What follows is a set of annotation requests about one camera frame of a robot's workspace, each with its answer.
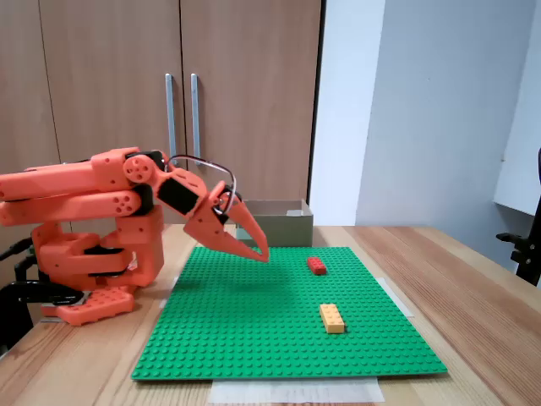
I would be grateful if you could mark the black camera stand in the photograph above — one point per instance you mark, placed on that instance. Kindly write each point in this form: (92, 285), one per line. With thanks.
(526, 254)

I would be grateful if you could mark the translucent masking tape strip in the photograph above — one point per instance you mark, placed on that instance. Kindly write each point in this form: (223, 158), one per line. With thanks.
(399, 298)
(296, 391)
(162, 303)

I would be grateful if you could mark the open cardboard box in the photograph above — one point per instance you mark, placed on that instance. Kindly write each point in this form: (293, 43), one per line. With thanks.
(283, 228)

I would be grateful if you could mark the red lego block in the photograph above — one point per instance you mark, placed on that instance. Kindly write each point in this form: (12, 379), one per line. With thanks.
(317, 266)

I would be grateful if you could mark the wooden cabinet side panel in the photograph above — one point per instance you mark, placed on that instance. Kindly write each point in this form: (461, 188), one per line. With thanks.
(21, 84)

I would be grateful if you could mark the green lego baseplate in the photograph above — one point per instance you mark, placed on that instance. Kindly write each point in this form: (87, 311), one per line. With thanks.
(274, 330)

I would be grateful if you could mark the black table clamp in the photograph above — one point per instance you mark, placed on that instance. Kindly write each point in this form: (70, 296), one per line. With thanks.
(25, 292)

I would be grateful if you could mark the yellow lego block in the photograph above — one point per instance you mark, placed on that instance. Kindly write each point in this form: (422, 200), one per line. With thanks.
(331, 318)

